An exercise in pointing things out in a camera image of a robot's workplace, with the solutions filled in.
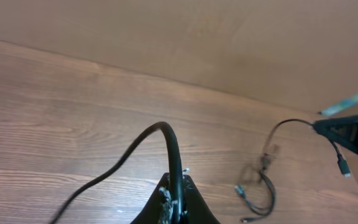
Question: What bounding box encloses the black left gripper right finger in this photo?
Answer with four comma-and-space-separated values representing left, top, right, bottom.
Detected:
181, 175, 220, 224

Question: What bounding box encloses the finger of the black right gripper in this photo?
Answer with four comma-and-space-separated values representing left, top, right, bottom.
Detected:
312, 115, 358, 155

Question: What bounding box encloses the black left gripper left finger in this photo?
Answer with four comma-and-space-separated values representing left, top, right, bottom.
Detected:
131, 172, 175, 224

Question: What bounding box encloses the black USB-A cable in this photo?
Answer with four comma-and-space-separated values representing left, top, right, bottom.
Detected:
48, 121, 186, 224

